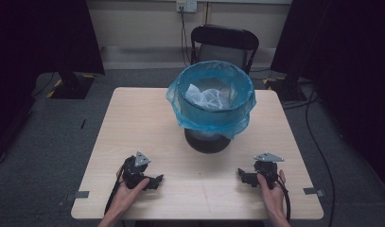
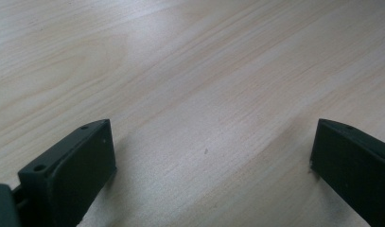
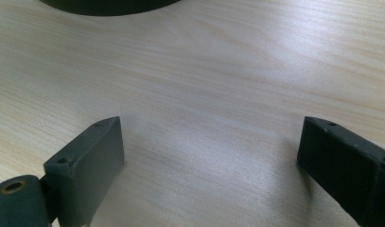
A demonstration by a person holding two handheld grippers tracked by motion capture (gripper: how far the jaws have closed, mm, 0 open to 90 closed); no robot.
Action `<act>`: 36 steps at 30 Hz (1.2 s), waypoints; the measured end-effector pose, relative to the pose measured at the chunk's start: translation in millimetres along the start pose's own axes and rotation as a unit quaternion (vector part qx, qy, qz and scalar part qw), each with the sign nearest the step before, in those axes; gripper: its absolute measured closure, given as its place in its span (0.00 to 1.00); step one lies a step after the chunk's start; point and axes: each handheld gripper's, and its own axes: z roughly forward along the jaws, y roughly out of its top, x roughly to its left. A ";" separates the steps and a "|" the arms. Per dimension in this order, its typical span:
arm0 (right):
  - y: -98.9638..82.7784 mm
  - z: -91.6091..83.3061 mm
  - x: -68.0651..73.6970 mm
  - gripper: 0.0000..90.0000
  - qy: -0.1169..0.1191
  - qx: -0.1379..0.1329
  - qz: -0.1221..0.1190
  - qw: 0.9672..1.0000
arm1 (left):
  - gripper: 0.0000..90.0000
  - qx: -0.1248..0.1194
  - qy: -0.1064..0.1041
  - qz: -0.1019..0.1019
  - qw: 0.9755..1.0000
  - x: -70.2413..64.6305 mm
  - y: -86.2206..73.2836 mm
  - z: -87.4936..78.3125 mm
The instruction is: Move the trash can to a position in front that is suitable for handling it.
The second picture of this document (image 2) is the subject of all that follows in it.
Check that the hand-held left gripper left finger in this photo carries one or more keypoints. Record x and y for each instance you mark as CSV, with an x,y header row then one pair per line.
x,y
73,176

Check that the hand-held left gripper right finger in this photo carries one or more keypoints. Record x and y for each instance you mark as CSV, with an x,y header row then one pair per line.
x,y
354,167

